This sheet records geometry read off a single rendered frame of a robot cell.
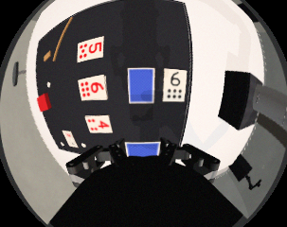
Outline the red rectangular block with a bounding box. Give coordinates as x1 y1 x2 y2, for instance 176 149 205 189
37 93 51 112

